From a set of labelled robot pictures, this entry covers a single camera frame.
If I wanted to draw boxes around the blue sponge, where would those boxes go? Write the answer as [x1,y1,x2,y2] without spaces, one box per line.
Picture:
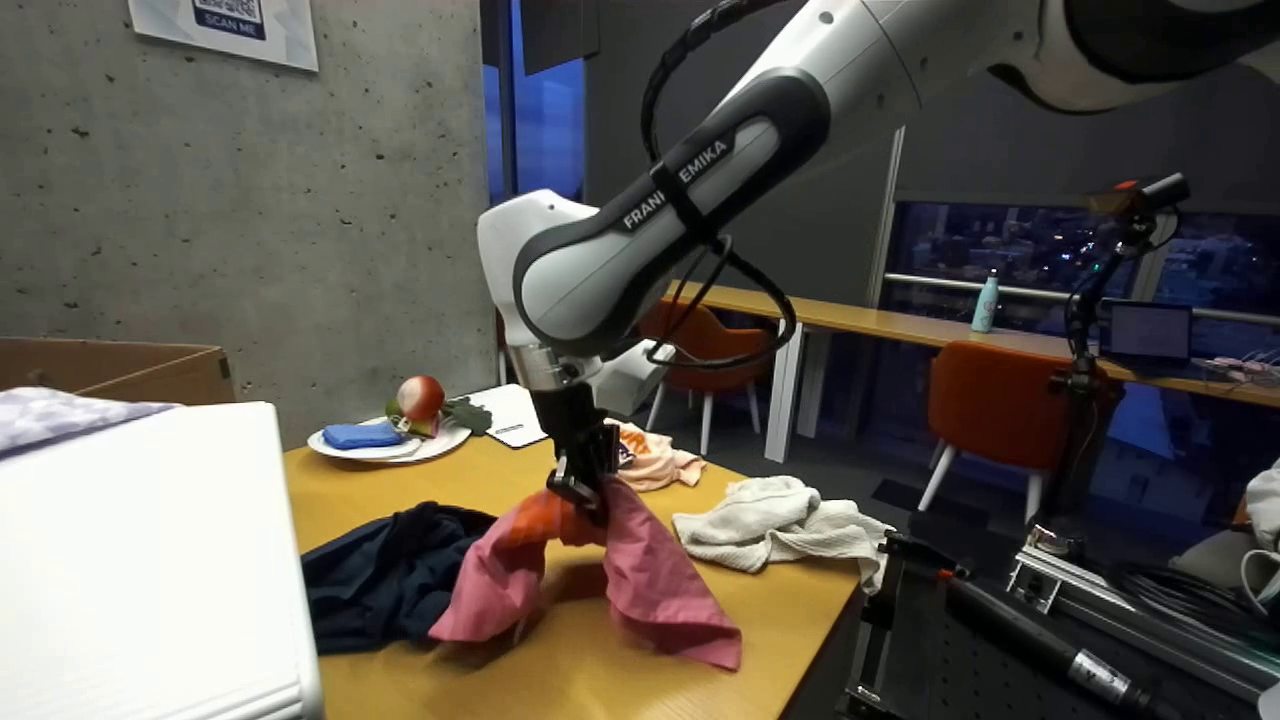
[320,416,408,452]

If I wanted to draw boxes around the dark blue shirt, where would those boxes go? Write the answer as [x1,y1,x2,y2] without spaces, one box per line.
[302,501,501,662]

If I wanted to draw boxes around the peach shirt with print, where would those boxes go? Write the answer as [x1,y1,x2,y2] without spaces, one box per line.
[606,416,712,498]

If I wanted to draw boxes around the orange chair white legs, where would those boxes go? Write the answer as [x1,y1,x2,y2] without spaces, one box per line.
[636,302,775,462]
[914,341,1127,530]

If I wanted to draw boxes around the white plastic box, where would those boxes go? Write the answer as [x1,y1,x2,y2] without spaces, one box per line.
[0,397,329,720]

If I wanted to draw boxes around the teal bottle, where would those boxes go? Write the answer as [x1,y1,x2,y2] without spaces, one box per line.
[968,266,1005,337]

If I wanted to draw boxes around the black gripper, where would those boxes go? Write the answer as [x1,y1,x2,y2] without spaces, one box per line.
[531,375,626,522]

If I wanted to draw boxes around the white wall poster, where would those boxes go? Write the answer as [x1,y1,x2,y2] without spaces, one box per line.
[124,0,325,75]

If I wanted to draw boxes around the pink shirt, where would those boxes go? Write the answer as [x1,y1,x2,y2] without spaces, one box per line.
[429,476,746,676]

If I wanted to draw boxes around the white grey shirt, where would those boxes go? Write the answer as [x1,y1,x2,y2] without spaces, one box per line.
[669,473,895,598]

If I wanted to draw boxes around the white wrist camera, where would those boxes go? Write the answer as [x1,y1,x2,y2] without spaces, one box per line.
[587,341,669,423]

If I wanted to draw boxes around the black camera stand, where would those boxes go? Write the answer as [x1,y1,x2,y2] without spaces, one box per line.
[1037,168,1195,537]

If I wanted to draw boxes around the red apple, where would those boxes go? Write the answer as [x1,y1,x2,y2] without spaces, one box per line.
[393,374,453,432]

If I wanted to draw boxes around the patterned cloth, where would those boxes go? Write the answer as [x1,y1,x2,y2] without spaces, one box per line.
[0,384,172,462]

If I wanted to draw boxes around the brown cardboard box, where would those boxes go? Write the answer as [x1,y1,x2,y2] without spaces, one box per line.
[0,334,241,410]

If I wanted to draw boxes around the dark laptop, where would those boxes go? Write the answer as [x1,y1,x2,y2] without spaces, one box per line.
[1102,298,1195,369]

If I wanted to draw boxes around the black tube silver end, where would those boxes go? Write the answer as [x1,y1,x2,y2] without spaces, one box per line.
[936,566,1157,718]

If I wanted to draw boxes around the long wooden desk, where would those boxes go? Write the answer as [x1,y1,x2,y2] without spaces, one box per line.
[666,277,1280,463]

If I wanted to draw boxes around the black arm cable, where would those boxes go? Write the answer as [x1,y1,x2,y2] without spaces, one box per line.
[636,0,801,375]

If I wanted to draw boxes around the white paper sheet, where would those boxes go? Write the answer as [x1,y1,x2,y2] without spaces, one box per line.
[470,381,554,452]

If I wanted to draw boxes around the silver metal rails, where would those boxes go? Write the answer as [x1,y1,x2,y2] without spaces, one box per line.
[1005,522,1280,706]

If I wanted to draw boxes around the green leaf toy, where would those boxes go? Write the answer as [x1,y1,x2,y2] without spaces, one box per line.
[442,397,495,440]

